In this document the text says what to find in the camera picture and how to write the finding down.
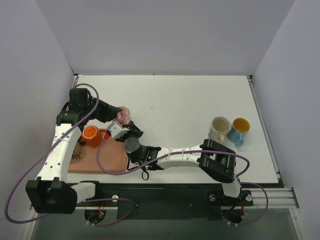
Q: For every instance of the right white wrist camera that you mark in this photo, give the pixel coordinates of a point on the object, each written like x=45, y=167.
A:
x=115, y=131

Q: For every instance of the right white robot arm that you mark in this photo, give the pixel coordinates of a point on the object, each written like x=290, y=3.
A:
x=216, y=160

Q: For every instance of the blue patterned mug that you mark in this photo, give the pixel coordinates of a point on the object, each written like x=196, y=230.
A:
x=239, y=128

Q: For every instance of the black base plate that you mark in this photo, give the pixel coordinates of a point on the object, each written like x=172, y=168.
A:
x=167, y=201

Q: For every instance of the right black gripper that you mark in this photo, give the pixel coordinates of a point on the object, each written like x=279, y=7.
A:
x=132, y=130

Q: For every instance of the orange mug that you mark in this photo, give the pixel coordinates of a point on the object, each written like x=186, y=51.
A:
x=92, y=136

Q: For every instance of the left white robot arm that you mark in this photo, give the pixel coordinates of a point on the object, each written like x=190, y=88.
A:
x=50, y=193

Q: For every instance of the beige patterned mug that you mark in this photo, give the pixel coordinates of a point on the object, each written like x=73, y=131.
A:
x=219, y=128

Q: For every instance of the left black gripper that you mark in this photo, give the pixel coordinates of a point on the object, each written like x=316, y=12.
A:
x=99, y=110

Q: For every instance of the pink plastic tray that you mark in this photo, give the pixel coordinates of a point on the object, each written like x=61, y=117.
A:
x=112, y=157

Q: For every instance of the pink patterned mug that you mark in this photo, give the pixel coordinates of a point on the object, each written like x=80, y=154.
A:
x=123, y=117

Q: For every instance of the yellow cream mug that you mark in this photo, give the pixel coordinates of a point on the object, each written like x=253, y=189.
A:
x=78, y=153

